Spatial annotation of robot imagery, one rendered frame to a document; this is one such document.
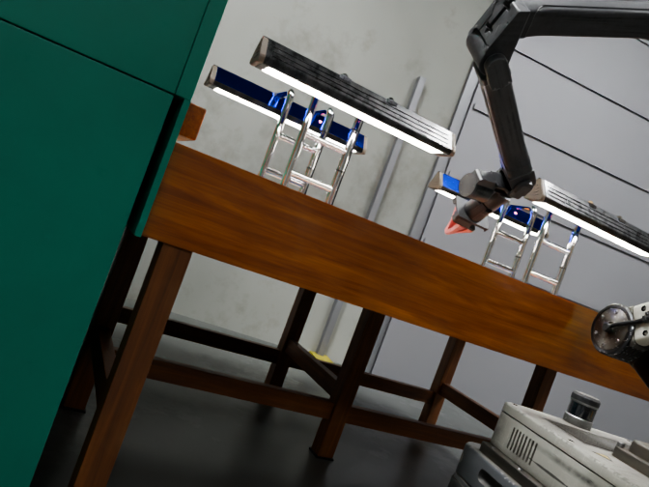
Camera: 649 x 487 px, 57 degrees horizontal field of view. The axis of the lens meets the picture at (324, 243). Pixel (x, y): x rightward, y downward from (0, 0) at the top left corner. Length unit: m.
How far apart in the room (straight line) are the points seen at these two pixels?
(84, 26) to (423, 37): 3.01
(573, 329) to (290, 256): 0.83
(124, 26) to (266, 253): 0.49
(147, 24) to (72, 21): 0.12
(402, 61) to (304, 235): 2.70
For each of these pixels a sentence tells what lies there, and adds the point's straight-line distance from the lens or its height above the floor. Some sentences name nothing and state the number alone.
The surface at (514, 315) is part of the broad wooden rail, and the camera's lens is 1.57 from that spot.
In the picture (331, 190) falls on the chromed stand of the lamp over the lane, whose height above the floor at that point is 0.84.
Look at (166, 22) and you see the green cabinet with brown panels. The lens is 1.13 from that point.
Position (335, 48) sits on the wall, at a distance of 3.72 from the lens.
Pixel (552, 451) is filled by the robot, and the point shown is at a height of 0.44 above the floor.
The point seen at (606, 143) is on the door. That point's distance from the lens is 4.52.
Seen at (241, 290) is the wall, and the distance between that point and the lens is 3.57.
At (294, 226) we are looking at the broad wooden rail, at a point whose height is 0.69.
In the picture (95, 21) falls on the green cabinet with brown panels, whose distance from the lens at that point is 1.12.
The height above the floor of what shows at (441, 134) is 1.09.
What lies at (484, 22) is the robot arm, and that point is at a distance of 1.16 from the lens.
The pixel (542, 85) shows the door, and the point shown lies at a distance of 4.24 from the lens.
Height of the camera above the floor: 0.69
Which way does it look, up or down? level
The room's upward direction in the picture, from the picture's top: 20 degrees clockwise
